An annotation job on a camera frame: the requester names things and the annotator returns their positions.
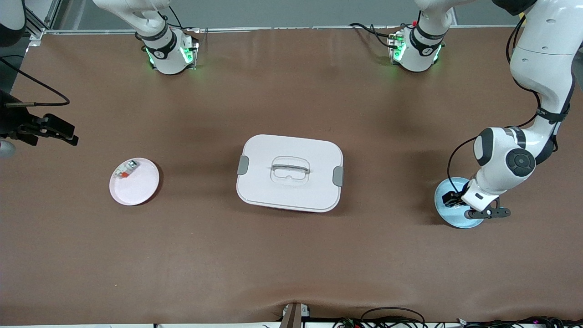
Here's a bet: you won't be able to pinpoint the light blue round plate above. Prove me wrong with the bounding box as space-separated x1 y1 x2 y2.
434 177 486 229

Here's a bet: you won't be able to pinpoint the pink round plate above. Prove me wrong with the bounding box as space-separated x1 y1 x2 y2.
109 158 160 206

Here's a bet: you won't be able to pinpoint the white lidded storage box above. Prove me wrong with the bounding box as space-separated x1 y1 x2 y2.
236 134 344 213

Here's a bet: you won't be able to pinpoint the brown table mat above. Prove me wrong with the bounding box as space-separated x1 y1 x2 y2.
0 26 583 325

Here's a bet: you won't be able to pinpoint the white circuit breaker switch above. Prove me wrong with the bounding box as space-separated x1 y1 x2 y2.
114 159 139 179

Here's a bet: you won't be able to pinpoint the aluminium frame profile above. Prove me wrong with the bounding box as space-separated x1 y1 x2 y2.
25 0 62 41

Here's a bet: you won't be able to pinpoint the black cable loop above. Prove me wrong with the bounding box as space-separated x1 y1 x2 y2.
360 307 427 328

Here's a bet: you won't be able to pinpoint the tangled black cable bundle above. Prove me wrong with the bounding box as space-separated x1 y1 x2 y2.
455 316 583 328

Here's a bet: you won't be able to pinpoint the black right arm base cables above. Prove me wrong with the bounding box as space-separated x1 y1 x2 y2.
166 5 201 33

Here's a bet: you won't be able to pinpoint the black arm base cables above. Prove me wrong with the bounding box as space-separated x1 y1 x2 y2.
166 5 201 33
350 22 402 49

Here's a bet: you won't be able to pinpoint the white box lid handle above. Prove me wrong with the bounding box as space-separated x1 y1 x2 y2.
271 157 311 183

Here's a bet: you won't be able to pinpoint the black left arm base cables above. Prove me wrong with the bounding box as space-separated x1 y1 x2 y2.
350 22 402 49

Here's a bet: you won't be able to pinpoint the brown camera mounting post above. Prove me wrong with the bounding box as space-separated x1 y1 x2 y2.
279 302 311 328

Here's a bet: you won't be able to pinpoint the silver table edge rail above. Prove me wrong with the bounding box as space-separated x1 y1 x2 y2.
43 25 520 34

